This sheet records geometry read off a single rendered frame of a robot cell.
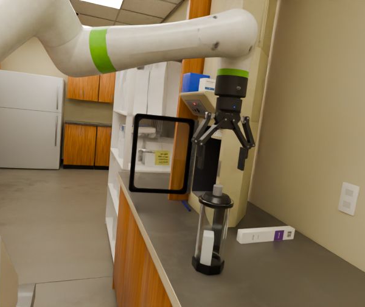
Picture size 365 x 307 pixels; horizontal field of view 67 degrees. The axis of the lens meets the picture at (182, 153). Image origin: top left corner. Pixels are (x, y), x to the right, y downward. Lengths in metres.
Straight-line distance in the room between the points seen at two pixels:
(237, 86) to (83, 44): 0.41
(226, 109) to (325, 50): 0.74
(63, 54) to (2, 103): 5.30
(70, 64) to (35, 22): 0.14
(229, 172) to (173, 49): 0.65
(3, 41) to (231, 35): 0.47
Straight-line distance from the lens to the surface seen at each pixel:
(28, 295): 0.85
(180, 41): 0.71
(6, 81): 6.05
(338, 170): 1.30
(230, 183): 1.22
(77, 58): 0.79
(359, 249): 1.27
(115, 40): 0.74
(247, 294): 0.89
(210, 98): 1.12
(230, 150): 1.18
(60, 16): 0.75
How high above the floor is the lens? 1.42
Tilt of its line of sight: 8 degrees down
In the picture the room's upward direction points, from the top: 6 degrees clockwise
